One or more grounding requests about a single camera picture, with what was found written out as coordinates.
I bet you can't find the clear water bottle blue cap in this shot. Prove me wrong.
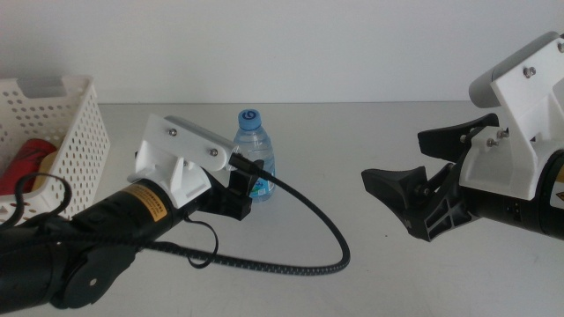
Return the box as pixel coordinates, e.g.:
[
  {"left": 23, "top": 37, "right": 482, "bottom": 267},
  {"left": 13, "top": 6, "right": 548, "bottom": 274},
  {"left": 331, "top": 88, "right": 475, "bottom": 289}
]
[{"left": 233, "top": 108, "right": 277, "bottom": 203}]

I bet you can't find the red cola can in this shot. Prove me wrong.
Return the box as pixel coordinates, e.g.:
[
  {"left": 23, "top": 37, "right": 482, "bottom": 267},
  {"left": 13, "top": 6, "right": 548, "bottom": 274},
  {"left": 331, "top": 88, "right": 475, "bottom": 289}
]
[{"left": 0, "top": 138, "right": 58, "bottom": 197}]

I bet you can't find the white perforated plastic basket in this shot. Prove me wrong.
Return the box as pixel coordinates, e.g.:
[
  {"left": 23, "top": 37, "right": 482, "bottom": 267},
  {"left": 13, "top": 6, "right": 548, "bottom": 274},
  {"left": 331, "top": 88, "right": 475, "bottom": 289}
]
[{"left": 0, "top": 74, "right": 111, "bottom": 225}]

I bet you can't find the black braided camera cable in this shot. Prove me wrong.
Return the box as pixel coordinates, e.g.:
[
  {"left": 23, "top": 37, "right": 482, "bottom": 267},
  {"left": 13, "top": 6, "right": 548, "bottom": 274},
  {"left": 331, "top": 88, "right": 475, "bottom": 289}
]
[{"left": 39, "top": 152, "right": 352, "bottom": 276}]

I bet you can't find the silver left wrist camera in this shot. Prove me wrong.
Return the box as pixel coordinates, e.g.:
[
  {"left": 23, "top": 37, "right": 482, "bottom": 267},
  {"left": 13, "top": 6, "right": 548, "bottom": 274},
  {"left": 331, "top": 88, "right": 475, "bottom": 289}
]
[{"left": 165, "top": 114, "right": 242, "bottom": 156}]

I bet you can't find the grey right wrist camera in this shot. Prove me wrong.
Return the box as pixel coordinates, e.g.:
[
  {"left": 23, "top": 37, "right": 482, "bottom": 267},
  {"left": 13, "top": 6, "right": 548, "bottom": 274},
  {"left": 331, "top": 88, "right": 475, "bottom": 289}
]
[{"left": 468, "top": 30, "right": 561, "bottom": 109}]

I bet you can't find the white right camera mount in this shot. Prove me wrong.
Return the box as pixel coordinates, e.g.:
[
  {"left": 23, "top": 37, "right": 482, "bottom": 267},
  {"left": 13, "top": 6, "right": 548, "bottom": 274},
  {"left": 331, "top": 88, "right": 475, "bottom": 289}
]
[{"left": 457, "top": 37, "right": 564, "bottom": 203}]

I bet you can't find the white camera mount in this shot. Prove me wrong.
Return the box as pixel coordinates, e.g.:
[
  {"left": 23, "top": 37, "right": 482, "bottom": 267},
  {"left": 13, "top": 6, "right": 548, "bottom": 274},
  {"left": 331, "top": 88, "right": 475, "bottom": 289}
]
[
  {"left": 457, "top": 37, "right": 564, "bottom": 203},
  {"left": 127, "top": 113, "right": 237, "bottom": 210}
]

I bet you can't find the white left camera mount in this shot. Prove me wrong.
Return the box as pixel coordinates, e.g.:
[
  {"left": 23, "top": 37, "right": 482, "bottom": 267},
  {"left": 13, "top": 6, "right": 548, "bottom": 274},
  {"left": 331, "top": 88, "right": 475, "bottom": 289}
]
[{"left": 127, "top": 113, "right": 237, "bottom": 210}]

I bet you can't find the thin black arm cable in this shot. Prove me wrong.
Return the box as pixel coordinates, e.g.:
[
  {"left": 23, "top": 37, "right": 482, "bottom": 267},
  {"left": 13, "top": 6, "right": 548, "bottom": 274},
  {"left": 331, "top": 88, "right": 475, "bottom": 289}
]
[{"left": 0, "top": 173, "right": 220, "bottom": 269}]

